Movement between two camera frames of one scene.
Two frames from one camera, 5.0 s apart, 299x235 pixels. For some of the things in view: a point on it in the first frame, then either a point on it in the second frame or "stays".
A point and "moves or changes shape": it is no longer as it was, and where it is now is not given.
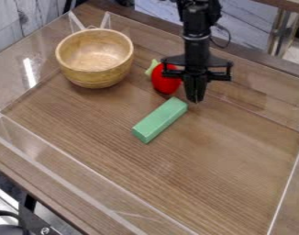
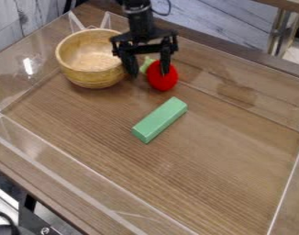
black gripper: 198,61 → 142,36
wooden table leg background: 284,32 stays
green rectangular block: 159,119 stays
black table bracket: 33,224 stays
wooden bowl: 95,57 stays
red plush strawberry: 166,84 moves or changes shape
